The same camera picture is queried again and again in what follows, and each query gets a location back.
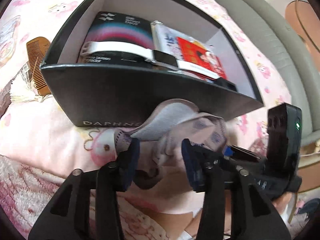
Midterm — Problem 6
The grey patterned sock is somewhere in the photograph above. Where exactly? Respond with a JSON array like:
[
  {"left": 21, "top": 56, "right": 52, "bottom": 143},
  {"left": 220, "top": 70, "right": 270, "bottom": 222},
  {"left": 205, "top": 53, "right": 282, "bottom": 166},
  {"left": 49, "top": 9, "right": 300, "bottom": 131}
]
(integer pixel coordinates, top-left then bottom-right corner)
[{"left": 114, "top": 99, "right": 227, "bottom": 190}]

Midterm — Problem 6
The person's hand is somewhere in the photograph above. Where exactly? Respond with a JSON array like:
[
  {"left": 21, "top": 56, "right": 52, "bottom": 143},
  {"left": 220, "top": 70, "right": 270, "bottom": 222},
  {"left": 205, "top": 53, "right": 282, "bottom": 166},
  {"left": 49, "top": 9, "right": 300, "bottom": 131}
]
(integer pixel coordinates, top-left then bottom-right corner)
[{"left": 272, "top": 192, "right": 292, "bottom": 214}]

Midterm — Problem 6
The pink cartoon print blanket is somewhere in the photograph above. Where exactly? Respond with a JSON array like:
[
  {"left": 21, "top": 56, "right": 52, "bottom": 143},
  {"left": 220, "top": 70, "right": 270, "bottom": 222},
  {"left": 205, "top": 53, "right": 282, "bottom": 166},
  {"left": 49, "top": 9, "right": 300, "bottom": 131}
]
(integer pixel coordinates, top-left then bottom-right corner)
[{"left": 1, "top": 0, "right": 291, "bottom": 238}]

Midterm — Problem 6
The clear plastic wrapper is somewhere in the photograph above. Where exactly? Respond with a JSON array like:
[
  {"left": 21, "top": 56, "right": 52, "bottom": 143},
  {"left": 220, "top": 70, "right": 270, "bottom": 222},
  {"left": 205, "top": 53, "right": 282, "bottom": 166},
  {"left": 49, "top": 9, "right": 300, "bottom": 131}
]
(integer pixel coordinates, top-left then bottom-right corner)
[{"left": 20, "top": 61, "right": 32, "bottom": 87}]

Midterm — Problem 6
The red and white packet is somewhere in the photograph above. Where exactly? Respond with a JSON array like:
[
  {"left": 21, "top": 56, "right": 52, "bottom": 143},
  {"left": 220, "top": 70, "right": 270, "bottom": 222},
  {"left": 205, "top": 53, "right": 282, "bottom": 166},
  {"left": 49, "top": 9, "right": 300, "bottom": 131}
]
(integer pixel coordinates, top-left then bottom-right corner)
[{"left": 151, "top": 21, "right": 227, "bottom": 82}]

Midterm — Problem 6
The cartoon face floor rug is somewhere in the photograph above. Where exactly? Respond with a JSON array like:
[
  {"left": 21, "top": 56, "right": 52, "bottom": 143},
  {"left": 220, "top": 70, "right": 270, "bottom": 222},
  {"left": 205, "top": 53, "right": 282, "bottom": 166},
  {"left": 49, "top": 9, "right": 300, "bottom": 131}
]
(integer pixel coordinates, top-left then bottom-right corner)
[{"left": 285, "top": 0, "right": 319, "bottom": 74}]

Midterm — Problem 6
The white band smart watch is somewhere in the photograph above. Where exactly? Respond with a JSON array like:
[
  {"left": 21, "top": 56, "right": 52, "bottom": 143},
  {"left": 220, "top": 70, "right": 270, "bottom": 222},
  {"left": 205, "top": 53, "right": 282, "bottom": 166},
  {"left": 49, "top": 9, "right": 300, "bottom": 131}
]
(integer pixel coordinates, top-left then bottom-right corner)
[{"left": 79, "top": 41, "right": 178, "bottom": 69}]

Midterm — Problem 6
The brown wooden comb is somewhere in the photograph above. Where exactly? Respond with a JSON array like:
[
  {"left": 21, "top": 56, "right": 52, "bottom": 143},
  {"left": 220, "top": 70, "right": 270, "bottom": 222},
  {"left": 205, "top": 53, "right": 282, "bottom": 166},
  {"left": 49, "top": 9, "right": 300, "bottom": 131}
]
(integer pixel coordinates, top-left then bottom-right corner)
[{"left": 26, "top": 37, "right": 51, "bottom": 96}]

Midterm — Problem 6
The black cardboard shoe box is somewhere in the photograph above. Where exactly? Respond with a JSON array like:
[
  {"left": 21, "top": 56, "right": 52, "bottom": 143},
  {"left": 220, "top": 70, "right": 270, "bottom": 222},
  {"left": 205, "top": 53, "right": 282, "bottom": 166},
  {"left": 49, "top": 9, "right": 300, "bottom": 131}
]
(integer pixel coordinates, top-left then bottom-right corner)
[{"left": 40, "top": 0, "right": 263, "bottom": 128}]

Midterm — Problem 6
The black screen protector package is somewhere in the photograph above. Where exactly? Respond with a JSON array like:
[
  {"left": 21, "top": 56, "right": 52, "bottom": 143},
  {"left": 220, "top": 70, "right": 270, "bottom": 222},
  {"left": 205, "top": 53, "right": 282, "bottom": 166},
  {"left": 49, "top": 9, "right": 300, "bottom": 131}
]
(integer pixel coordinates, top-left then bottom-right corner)
[{"left": 78, "top": 11, "right": 155, "bottom": 66}]

